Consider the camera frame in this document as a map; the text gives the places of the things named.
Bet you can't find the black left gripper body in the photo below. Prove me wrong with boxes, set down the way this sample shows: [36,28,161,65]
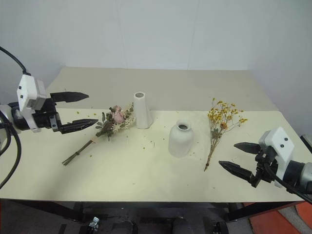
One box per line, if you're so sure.
[32,97,62,133]

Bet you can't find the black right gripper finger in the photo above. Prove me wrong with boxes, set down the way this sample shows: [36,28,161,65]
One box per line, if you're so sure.
[233,142,261,155]
[218,160,260,188]

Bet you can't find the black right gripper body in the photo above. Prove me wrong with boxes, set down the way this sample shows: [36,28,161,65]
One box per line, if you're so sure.
[254,145,279,184]

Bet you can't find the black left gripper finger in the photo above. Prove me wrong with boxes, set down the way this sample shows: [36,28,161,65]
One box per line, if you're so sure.
[59,118,99,135]
[49,91,90,103]

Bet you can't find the round white ceramic vase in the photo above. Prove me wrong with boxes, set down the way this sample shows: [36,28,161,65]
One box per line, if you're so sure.
[168,119,194,159]

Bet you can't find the tall conical white vase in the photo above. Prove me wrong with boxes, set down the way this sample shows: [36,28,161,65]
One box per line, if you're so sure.
[133,91,153,130]

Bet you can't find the dried pink rose bouquet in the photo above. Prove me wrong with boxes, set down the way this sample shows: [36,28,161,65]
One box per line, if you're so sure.
[61,102,136,167]

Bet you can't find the dried yellow flower bunch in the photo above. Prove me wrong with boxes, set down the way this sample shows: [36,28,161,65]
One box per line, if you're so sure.
[204,97,249,172]

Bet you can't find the red floor mat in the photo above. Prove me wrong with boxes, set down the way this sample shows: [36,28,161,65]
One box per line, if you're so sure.
[248,201,312,234]

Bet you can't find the small metal clamp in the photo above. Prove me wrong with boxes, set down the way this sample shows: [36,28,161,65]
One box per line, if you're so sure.
[88,215,101,230]

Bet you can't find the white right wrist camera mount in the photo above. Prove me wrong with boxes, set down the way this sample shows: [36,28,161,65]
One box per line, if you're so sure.
[258,126,296,189]

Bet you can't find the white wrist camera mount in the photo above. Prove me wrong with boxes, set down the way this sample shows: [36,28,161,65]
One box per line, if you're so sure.
[258,126,296,189]
[16,74,47,134]

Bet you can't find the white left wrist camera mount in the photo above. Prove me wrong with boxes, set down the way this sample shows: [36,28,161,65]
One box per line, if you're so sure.
[16,74,47,134]

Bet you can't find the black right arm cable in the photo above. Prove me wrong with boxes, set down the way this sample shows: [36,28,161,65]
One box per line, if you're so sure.
[272,175,312,205]

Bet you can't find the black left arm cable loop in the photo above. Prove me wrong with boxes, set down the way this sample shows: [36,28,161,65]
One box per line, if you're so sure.
[0,114,23,189]

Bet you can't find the black left wrist camera cable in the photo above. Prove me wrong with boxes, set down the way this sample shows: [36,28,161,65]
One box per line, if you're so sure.
[0,45,32,76]

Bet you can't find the black table frame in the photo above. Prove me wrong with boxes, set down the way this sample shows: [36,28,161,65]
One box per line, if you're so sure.
[0,197,307,223]

